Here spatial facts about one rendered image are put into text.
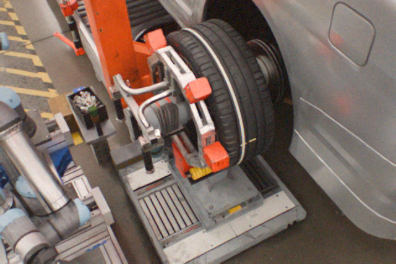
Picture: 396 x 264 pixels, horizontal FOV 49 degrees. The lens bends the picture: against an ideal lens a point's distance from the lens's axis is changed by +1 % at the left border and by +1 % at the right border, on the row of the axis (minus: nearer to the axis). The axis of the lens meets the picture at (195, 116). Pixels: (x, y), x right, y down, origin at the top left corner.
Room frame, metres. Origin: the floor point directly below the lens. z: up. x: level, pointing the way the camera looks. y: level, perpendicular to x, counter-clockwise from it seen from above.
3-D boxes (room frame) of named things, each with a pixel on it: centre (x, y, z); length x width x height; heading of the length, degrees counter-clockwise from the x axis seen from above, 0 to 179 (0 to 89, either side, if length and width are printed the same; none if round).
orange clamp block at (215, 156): (1.08, -0.07, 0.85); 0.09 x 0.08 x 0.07; 24
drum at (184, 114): (1.34, 0.13, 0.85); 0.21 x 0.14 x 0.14; 114
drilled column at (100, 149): (1.81, 0.62, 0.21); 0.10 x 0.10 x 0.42; 24
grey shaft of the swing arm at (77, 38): (2.87, 0.90, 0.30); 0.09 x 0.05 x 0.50; 24
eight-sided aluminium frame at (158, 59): (1.37, 0.07, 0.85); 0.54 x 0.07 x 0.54; 24
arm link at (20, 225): (0.60, 0.49, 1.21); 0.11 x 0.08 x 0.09; 41
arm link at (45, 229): (0.61, 0.47, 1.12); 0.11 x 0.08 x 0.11; 131
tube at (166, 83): (1.41, 0.22, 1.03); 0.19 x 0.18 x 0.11; 114
